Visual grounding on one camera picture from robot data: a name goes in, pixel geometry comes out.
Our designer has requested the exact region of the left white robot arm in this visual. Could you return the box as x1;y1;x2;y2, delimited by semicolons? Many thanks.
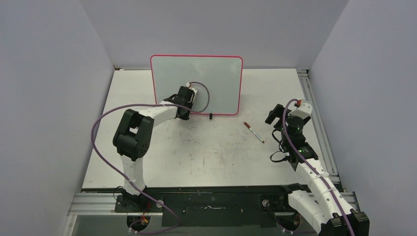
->
113;84;198;212

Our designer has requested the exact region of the pink framed whiteboard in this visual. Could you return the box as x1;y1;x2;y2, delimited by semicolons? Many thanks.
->
150;55;243;116

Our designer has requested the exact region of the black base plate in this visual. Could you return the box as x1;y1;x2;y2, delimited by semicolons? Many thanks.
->
115;183;311;228

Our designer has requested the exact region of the aluminium rail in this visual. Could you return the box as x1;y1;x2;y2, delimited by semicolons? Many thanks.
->
297;69;340;184
61;191;361;236

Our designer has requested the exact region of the white whiteboard marker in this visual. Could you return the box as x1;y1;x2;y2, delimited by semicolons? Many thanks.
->
243;122;265;143

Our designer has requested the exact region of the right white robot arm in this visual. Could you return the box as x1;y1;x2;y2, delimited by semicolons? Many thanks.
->
265;100;370;236

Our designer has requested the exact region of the aluminium front rail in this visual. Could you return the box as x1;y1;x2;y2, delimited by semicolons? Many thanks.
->
61;191;361;236

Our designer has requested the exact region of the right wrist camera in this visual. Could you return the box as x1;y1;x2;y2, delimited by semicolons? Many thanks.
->
288;99;313;124

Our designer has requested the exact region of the aluminium right rail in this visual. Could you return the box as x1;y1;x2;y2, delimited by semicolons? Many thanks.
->
297;69;340;184

